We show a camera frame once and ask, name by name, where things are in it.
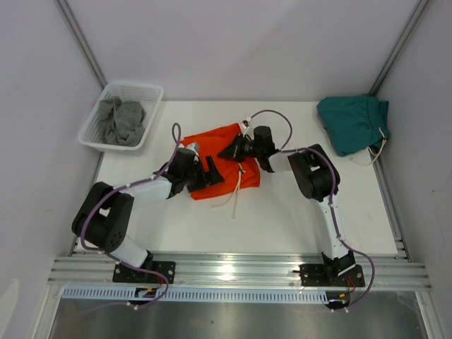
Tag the orange shorts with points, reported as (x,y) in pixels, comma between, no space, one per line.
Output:
(237,175)

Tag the aluminium corner post right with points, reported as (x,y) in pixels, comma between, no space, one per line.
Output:
(408,31)

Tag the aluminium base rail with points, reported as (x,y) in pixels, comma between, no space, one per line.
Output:
(239,271)

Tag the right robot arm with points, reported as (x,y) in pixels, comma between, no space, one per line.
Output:
(318,181)

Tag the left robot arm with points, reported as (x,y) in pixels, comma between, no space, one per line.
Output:
(104,216)

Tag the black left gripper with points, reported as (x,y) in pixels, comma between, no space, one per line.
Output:
(212,177)

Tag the aluminium corner post left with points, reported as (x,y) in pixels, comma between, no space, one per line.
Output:
(81,41)

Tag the folded green shorts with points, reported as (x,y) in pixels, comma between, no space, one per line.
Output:
(355,123)

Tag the aluminium corner post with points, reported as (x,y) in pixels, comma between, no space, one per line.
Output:
(81,41)
(408,31)

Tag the white plastic basket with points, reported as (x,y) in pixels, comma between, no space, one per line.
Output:
(148,95)

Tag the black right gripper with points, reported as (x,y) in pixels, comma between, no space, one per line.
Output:
(234,150)

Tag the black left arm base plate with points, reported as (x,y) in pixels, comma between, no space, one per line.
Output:
(124,274)

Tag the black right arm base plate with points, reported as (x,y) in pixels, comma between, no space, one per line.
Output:
(317,275)

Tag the grey shorts in basket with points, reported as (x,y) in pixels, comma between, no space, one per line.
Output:
(120,122)

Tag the white slotted cable duct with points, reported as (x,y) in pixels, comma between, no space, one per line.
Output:
(191,294)

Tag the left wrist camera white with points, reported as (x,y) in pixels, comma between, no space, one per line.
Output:
(194,147)

